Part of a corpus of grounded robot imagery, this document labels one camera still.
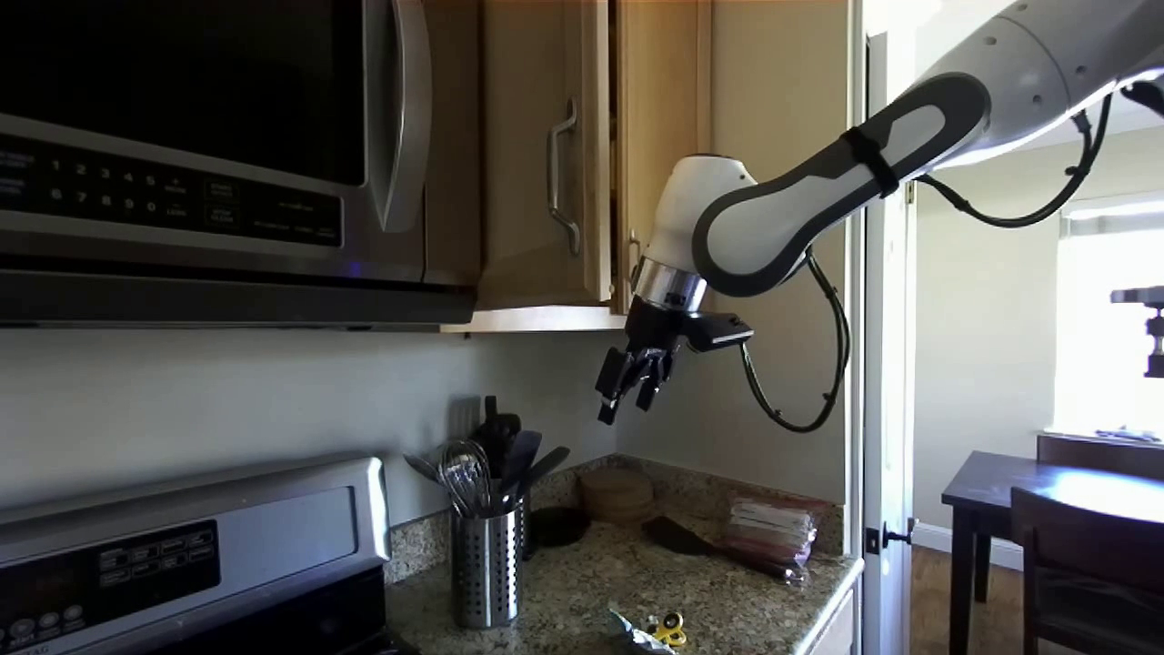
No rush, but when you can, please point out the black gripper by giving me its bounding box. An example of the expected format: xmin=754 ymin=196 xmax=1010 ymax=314
xmin=593 ymin=297 xmax=701 ymax=429

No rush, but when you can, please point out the metal handle of wide door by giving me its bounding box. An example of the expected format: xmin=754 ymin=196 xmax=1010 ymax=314
xmin=546 ymin=96 xmax=590 ymax=257

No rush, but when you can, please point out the colourful printed snack bag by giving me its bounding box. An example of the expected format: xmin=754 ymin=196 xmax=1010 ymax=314
xmin=607 ymin=600 xmax=694 ymax=655

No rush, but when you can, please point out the wide wooden cupboard door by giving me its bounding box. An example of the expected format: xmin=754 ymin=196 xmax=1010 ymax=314
xmin=478 ymin=0 xmax=620 ymax=310

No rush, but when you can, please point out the light wooden cupboard body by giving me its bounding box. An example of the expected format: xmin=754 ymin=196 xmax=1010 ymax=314
xmin=439 ymin=0 xmax=719 ymax=337

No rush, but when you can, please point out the narrow wooden cupboard door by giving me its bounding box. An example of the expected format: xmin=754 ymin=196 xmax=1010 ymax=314
xmin=612 ymin=0 xmax=713 ymax=314

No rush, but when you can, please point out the brown round bowl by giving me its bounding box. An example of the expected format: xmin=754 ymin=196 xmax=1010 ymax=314
xmin=575 ymin=458 xmax=667 ymax=528

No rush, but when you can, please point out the black spatula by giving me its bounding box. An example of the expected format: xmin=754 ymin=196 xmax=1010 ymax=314
xmin=524 ymin=445 xmax=575 ymax=494

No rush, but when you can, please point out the black spoon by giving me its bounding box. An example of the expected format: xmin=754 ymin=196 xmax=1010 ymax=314
xmin=497 ymin=429 xmax=546 ymax=507

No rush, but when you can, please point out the tall black turner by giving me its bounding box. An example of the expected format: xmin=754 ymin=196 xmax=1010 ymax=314
xmin=478 ymin=394 xmax=524 ymax=481

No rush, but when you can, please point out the metal whisk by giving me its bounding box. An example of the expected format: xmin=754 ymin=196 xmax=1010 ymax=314
xmin=438 ymin=439 xmax=491 ymax=520

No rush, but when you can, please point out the clear plastic bread bag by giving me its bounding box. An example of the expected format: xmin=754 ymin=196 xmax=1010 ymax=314
xmin=719 ymin=494 xmax=823 ymax=593

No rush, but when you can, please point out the grey metal turner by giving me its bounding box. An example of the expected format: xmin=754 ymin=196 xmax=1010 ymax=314
xmin=404 ymin=448 xmax=459 ymax=491

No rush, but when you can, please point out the white door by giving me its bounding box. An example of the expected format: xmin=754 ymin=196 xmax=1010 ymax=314
xmin=855 ymin=30 xmax=925 ymax=655

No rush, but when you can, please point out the black door lever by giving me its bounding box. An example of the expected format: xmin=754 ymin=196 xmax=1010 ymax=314
xmin=858 ymin=520 xmax=918 ymax=558

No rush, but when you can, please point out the dark wooden dining table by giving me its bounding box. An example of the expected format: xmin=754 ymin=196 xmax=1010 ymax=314
xmin=940 ymin=448 xmax=1164 ymax=655

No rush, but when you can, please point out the dark wooden chair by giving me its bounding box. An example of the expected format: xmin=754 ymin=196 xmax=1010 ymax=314
xmin=1009 ymin=484 xmax=1164 ymax=655
xmin=1032 ymin=429 xmax=1164 ymax=484

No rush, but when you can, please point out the stainless steel stove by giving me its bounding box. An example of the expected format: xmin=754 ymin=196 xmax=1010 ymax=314
xmin=0 ymin=452 xmax=417 ymax=655

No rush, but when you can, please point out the bright window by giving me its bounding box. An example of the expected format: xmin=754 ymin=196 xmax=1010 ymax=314
xmin=1051 ymin=194 xmax=1164 ymax=445

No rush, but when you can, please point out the stainless steel microwave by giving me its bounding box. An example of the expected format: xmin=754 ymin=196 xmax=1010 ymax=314
xmin=0 ymin=0 xmax=483 ymax=333

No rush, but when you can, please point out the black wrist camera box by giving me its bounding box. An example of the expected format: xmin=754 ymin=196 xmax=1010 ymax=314
xmin=685 ymin=310 xmax=757 ymax=355

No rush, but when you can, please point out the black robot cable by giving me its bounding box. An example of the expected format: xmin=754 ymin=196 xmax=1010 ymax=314
xmin=736 ymin=87 xmax=1117 ymax=437

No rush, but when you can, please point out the black camera on stand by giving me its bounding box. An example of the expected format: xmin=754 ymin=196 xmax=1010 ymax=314
xmin=1107 ymin=279 xmax=1164 ymax=383

